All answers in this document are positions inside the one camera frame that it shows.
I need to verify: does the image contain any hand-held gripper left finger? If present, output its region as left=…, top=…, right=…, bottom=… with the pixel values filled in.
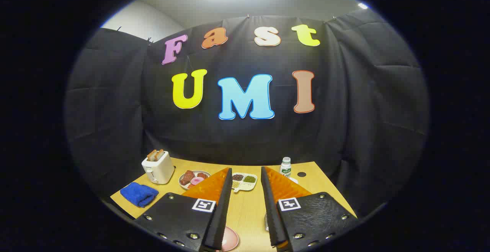
left=134, top=167, right=233, bottom=252

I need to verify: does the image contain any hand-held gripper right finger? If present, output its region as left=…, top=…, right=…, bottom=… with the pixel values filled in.
left=260, top=166, right=358, bottom=252

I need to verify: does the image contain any pink plate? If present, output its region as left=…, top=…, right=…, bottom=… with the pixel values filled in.
left=220, top=226, right=239, bottom=252

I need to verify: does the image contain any white divided bean dish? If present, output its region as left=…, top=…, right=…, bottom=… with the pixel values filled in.
left=231, top=173, right=257, bottom=193

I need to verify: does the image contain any white plate of food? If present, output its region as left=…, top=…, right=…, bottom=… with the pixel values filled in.
left=179, top=170, right=212, bottom=190

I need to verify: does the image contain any white green-label bottle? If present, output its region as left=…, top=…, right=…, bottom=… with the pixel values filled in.
left=279, top=157, right=292, bottom=178

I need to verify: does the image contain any white toaster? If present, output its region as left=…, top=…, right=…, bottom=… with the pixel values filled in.
left=141, top=151, right=175, bottom=185

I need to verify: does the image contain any blue folded cloth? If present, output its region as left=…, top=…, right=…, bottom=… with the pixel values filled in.
left=120, top=182, right=159, bottom=208

